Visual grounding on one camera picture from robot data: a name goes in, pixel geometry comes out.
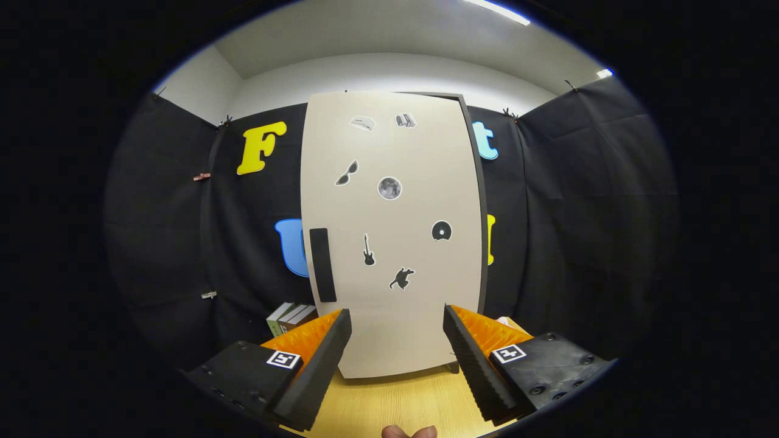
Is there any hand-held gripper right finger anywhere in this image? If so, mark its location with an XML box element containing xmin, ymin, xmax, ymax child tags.
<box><xmin>443</xmin><ymin>304</ymin><xmax>615</xmax><ymax>426</ymax></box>

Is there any grey cabinet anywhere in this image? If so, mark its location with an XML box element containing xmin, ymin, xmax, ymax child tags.
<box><xmin>396</xmin><ymin>91</ymin><xmax>489</xmax><ymax>375</ymax></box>

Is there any black backdrop cloth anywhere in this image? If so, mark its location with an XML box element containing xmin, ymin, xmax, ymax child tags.
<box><xmin>103</xmin><ymin>76</ymin><xmax>679</xmax><ymax>366</ymax></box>

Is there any long ceiling light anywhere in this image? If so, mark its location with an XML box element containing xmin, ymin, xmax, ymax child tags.
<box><xmin>466</xmin><ymin>0</ymin><xmax>530</xmax><ymax>26</ymax></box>

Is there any black door handle strip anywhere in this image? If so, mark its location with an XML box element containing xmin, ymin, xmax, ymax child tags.
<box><xmin>309</xmin><ymin>228</ymin><xmax>337</xmax><ymax>303</ymax></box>

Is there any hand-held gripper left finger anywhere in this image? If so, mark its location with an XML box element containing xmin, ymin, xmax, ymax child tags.
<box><xmin>183</xmin><ymin>308</ymin><xmax>352</xmax><ymax>433</ymax></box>

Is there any beige cabinet door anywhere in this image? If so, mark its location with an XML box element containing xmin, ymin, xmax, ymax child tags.
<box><xmin>301</xmin><ymin>91</ymin><xmax>484</xmax><ymax>379</ymax></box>

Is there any white-edged book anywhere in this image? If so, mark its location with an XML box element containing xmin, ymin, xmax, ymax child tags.
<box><xmin>277</xmin><ymin>304</ymin><xmax>310</xmax><ymax>334</ymax></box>

